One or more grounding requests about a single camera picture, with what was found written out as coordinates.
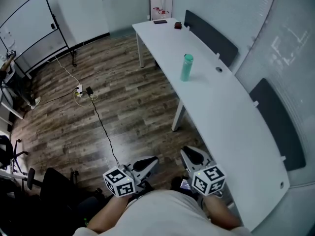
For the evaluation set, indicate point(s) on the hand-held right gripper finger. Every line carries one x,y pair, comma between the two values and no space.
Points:
187,162
198,156

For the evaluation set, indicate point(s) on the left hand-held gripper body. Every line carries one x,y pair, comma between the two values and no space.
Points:
119,182

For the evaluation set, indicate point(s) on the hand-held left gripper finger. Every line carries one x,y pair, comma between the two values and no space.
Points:
144,160
148,171

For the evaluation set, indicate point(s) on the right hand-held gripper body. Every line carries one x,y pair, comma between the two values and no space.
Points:
209,181

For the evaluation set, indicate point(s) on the teal water bottle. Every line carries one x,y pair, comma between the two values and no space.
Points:
185,71

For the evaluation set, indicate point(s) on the green round plastic cap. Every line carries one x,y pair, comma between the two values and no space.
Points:
188,58

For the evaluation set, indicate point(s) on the person's right forearm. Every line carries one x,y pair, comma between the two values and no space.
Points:
220,213

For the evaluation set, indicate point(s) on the person's left forearm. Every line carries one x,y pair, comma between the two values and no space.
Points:
108,213

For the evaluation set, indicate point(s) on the small black display device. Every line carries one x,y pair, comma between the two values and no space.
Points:
185,184

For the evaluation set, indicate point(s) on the white table leg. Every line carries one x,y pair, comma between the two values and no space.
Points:
140,50
178,117

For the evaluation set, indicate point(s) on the person's white t-shirt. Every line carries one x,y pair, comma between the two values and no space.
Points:
162,215

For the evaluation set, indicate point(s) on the black office chair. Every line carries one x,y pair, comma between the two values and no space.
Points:
56,188

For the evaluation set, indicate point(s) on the dark desk partition panel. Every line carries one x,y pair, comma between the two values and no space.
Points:
278,124
209,36

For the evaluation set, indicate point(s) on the black power adapter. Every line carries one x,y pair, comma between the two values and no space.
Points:
89,90

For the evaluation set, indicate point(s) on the white power strip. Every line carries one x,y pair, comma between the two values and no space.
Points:
79,90

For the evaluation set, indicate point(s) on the black chair with star base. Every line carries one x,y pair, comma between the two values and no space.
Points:
6,151

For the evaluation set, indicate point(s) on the dark red small box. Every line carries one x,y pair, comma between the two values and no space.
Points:
178,25

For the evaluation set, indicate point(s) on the white shelf unit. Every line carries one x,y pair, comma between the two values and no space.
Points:
7,109

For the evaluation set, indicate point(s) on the black phone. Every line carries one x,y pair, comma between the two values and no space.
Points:
160,21

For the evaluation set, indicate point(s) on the whiteboard on black stand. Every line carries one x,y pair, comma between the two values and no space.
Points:
27,28

